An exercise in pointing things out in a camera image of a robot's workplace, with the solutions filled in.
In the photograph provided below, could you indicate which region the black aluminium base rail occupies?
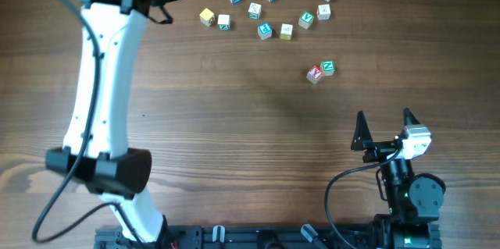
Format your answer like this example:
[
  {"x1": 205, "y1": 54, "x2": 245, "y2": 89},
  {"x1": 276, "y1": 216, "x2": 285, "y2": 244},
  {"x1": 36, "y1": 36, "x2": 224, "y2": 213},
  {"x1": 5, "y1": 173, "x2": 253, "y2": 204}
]
[{"x1": 94, "y1": 223, "x2": 443, "y2": 249}]

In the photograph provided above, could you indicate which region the blue P letter block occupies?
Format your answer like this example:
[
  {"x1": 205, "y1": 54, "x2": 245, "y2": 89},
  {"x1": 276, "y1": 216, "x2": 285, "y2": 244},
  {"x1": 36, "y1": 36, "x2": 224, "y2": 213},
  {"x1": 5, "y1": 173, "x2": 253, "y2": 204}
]
[{"x1": 257, "y1": 23, "x2": 273, "y2": 40}]

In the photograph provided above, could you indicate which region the green Z side block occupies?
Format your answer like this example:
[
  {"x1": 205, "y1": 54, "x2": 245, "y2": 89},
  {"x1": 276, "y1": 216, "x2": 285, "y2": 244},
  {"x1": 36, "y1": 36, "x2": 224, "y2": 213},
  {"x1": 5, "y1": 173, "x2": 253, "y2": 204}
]
[{"x1": 217, "y1": 14, "x2": 230, "y2": 30}]

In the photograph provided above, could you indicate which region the yellow side picture block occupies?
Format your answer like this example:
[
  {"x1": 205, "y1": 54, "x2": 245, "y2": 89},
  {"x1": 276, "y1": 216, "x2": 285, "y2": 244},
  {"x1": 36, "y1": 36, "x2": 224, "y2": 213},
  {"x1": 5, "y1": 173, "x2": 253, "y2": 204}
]
[{"x1": 280, "y1": 23, "x2": 293, "y2": 41}]

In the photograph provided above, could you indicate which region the green side picture block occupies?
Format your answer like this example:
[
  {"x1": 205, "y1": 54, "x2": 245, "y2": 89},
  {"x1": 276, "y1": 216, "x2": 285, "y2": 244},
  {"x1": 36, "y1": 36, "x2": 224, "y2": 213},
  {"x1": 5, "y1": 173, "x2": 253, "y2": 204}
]
[{"x1": 248, "y1": 2, "x2": 262, "y2": 20}]

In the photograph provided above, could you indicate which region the red Y letter block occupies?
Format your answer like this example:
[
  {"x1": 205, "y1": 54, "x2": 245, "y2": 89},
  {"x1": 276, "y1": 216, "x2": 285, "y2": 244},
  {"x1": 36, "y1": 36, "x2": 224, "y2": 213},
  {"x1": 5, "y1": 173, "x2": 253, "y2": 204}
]
[{"x1": 306, "y1": 66, "x2": 323, "y2": 84}]

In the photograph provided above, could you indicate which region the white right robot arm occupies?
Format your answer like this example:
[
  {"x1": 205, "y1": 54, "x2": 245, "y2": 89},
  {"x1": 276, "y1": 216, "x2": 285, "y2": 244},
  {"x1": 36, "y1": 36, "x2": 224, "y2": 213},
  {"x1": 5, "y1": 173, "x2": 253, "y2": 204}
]
[{"x1": 351, "y1": 108, "x2": 446, "y2": 248}]

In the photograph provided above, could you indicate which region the yellow top block left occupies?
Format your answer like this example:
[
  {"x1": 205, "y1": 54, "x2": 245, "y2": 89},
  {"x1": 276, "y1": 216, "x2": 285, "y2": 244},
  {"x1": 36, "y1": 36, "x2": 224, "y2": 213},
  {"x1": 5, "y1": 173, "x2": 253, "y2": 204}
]
[{"x1": 199, "y1": 8, "x2": 216, "y2": 27}]

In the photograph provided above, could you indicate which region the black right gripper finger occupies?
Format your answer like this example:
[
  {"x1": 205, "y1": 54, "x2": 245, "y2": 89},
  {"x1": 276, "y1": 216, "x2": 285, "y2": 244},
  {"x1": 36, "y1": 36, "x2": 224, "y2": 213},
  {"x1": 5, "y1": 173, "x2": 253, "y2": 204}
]
[
  {"x1": 351, "y1": 110, "x2": 373, "y2": 151},
  {"x1": 403, "y1": 108, "x2": 420, "y2": 126}
]

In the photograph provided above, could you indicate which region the green N letter block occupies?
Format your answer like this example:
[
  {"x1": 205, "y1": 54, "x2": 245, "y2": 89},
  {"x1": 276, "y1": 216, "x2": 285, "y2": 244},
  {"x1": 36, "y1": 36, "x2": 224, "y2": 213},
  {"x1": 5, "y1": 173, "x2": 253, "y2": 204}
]
[{"x1": 320, "y1": 60, "x2": 335, "y2": 76}]

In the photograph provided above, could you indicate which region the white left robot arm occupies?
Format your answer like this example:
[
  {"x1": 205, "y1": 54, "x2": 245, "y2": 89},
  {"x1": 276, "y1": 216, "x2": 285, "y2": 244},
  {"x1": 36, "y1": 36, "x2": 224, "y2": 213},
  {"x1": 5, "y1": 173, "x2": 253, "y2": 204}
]
[{"x1": 45, "y1": 0, "x2": 177, "y2": 248}]

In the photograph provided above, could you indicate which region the red side picture block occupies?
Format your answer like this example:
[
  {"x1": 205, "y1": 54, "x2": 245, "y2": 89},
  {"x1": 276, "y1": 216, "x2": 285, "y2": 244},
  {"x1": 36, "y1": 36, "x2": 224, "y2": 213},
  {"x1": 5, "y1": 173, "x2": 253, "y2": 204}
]
[{"x1": 316, "y1": 4, "x2": 331, "y2": 20}]

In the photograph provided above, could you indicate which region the green V letter block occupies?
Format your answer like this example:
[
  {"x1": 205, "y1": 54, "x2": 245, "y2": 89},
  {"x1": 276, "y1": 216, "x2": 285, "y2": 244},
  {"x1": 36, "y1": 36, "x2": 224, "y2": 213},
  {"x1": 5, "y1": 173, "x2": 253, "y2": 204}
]
[{"x1": 298, "y1": 12, "x2": 314, "y2": 29}]

